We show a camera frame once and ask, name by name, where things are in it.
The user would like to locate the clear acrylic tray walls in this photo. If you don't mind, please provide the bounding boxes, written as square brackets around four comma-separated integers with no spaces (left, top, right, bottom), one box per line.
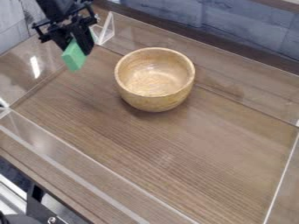
[0,15,299,224]

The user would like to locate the black table frame bracket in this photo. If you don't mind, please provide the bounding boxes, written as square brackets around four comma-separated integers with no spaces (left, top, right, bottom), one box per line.
[25,184,69,224]

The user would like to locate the green rectangular stick block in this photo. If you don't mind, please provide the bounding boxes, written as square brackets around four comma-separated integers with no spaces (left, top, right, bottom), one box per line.
[60,37,88,71]

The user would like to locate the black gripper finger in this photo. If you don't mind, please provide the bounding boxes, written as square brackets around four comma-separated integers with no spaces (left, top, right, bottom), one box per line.
[51,31,71,51]
[69,25,95,55]

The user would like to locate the clear acrylic corner bracket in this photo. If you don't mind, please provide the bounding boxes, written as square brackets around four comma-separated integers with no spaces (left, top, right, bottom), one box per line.
[89,12,115,46]

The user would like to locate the wooden bowl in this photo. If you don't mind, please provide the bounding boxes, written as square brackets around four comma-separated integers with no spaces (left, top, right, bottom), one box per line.
[115,47,196,112]

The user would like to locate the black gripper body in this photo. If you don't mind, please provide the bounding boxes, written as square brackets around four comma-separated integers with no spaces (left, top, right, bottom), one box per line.
[32,0,97,43]

